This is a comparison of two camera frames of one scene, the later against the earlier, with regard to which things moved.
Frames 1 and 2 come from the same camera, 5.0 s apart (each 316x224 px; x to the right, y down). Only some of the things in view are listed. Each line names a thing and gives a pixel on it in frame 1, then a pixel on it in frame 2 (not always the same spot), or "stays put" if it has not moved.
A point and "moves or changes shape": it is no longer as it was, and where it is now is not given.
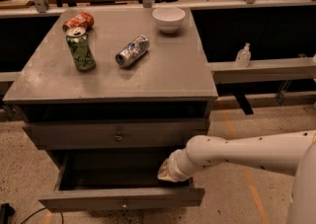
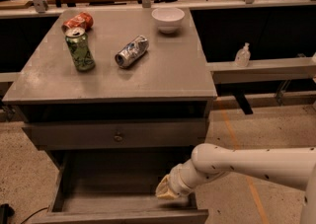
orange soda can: [83, 20] stays put
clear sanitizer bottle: [243, 56] stays put
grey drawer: [107, 180] moves or changes shape
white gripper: [175, 168] → [176, 182]
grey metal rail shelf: [269, 70] stays put
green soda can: [79, 44] stays put
